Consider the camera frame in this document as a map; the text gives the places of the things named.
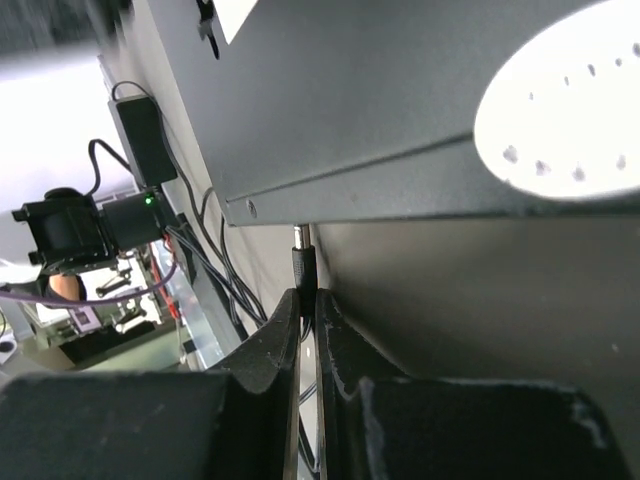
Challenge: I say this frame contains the thin black power cable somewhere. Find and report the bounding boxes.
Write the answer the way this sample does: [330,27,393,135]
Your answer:
[88,82,321,471]

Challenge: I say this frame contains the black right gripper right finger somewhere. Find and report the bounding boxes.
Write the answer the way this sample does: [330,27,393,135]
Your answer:
[315,289,631,479]

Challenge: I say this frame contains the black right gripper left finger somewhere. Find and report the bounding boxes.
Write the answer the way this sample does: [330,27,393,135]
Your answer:
[1,289,300,479]

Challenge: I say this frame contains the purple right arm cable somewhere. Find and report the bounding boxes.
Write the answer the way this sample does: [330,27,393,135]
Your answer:
[0,259,179,307]

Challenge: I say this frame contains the small black power adapter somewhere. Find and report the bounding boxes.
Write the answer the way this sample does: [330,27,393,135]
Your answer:
[108,95,177,188]

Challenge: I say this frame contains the black switch with white label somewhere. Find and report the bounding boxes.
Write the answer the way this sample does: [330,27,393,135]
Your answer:
[149,1,639,226]

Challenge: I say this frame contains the dark grey table mat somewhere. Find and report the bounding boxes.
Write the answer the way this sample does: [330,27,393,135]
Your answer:
[114,29,640,480]

